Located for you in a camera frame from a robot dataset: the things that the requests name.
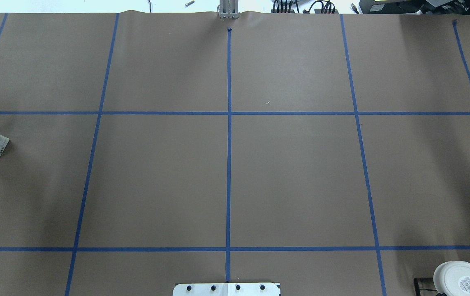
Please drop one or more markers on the black wire cup rack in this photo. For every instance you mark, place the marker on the black wire cup rack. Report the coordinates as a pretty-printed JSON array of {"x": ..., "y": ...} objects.
[{"x": 425, "y": 287}]

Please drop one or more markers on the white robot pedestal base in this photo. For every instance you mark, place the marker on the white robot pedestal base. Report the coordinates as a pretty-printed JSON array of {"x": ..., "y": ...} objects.
[{"x": 227, "y": 289}]

